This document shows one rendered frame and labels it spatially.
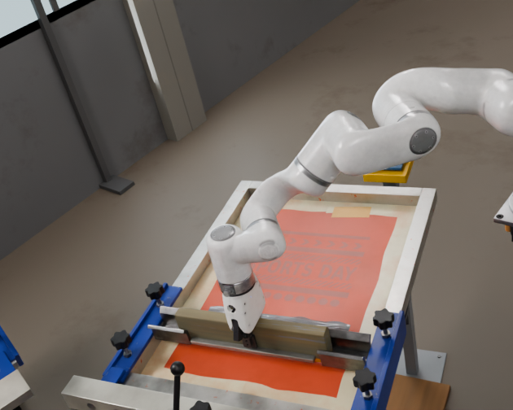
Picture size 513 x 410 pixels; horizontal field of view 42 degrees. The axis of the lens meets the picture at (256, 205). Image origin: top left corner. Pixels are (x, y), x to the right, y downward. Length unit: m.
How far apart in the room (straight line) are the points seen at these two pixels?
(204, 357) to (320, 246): 0.44
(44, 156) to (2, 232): 0.49
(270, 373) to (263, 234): 0.35
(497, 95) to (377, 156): 0.24
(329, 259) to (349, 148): 0.61
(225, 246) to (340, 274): 0.47
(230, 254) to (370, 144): 0.35
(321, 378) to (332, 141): 0.53
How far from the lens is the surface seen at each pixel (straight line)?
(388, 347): 1.42
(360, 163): 1.18
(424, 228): 1.73
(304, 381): 1.46
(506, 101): 1.25
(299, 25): 5.58
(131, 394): 1.44
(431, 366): 2.70
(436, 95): 1.27
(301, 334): 1.41
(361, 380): 1.31
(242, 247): 1.29
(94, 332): 3.26
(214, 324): 1.50
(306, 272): 1.70
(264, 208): 1.35
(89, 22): 4.12
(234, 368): 1.52
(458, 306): 2.93
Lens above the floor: 2.06
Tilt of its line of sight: 34 degrees down
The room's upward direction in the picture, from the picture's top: 15 degrees counter-clockwise
